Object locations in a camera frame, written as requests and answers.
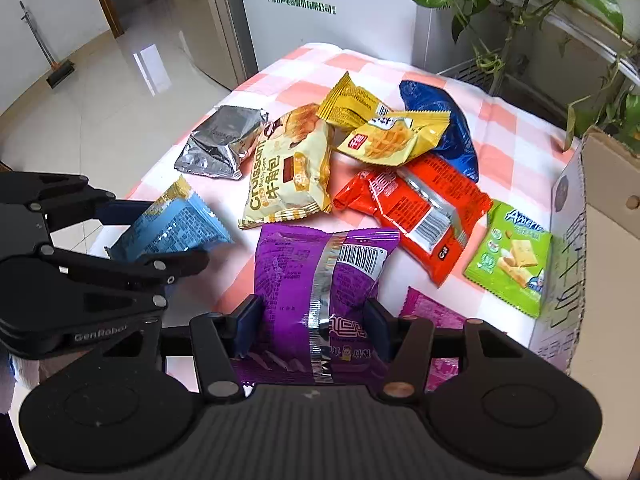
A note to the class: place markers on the light blue snack packet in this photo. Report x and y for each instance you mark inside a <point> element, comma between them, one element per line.
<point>175,230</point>

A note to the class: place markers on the grey grille unit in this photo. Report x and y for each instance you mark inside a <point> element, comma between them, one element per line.
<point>470,72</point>

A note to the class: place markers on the orange-red snack packet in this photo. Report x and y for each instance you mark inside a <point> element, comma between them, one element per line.
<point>385,195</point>

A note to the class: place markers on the white metal plant rack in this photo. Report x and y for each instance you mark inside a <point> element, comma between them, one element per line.
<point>575,27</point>

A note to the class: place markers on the green cracker packet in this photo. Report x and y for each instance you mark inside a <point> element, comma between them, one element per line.
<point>505,260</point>

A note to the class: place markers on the silver snack packet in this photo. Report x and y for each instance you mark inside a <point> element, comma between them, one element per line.
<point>220,142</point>

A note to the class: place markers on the white chest freezer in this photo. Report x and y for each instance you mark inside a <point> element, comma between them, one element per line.
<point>360,30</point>

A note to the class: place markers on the yellow waffle packet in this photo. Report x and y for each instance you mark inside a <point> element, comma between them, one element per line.
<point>385,145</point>

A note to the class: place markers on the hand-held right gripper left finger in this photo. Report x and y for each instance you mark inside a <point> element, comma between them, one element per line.
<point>248,325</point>

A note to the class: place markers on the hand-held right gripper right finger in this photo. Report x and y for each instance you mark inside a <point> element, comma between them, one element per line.
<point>377,325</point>

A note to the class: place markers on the magenta snack packet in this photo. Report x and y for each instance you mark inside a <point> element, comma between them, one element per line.
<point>430,305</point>

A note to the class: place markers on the dark blue snack packet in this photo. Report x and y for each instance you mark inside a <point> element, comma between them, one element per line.
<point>457,140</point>

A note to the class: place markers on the cream croissant packet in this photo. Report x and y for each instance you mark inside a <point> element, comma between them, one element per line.
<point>285,180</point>

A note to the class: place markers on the cardboard box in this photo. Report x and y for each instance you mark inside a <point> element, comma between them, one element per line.
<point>610,240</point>

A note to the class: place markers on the grey refrigerator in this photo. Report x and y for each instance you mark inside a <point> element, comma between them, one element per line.
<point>220,20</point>

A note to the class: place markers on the purple snack packet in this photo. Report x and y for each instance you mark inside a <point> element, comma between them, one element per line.
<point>300,280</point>

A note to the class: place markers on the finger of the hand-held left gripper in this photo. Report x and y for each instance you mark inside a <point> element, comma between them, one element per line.
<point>115,212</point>
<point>170,266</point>

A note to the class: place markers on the broom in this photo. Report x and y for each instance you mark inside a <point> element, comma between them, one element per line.
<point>60,75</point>

